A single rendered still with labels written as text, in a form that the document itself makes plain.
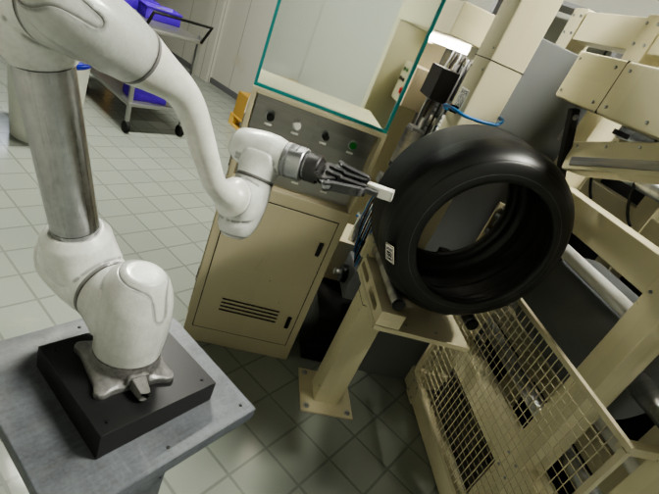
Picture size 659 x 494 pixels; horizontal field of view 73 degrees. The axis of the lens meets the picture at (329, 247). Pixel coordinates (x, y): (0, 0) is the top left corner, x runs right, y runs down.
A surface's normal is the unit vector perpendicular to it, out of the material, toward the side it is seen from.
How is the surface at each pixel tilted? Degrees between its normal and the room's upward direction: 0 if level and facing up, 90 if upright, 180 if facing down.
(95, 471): 0
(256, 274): 90
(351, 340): 90
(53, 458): 0
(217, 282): 90
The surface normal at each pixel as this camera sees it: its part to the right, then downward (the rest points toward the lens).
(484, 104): 0.09, 0.51
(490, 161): -0.02, -0.29
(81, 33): 0.44, 0.75
